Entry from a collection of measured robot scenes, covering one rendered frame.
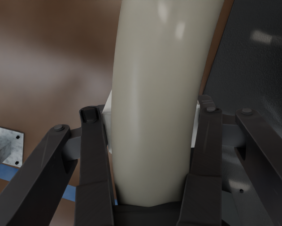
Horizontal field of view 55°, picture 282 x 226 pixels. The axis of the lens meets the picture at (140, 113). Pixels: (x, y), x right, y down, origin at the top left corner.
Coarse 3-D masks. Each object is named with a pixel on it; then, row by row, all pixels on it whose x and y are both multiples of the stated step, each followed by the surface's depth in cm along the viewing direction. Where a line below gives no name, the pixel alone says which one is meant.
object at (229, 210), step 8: (224, 192) 125; (240, 192) 125; (224, 200) 120; (232, 200) 121; (224, 208) 115; (232, 208) 117; (224, 216) 110; (232, 216) 112; (232, 224) 108; (240, 224) 109
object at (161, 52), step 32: (128, 0) 8; (160, 0) 7; (192, 0) 7; (224, 0) 8; (128, 32) 8; (160, 32) 7; (192, 32) 7; (128, 64) 8; (160, 64) 8; (192, 64) 8; (128, 96) 8; (160, 96) 8; (192, 96) 8; (128, 128) 9; (160, 128) 8; (192, 128) 10; (128, 160) 9; (160, 160) 9; (128, 192) 10; (160, 192) 9
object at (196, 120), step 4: (196, 108) 16; (196, 112) 16; (196, 116) 16; (196, 120) 16; (196, 124) 16; (196, 128) 17; (196, 132) 17; (192, 136) 17; (192, 140) 17; (192, 144) 17
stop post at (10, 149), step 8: (0, 128) 128; (0, 136) 130; (8, 136) 130; (16, 136) 129; (0, 144) 127; (8, 144) 129; (16, 144) 131; (0, 152) 124; (8, 152) 131; (16, 152) 133; (0, 160) 125; (8, 160) 135; (16, 160) 135
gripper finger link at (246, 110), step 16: (240, 112) 15; (256, 112) 15; (240, 128) 14; (256, 128) 13; (272, 128) 13; (256, 144) 12; (272, 144) 12; (240, 160) 15; (256, 160) 12; (272, 160) 11; (256, 176) 12; (272, 176) 11; (256, 192) 13; (272, 192) 11; (272, 208) 11
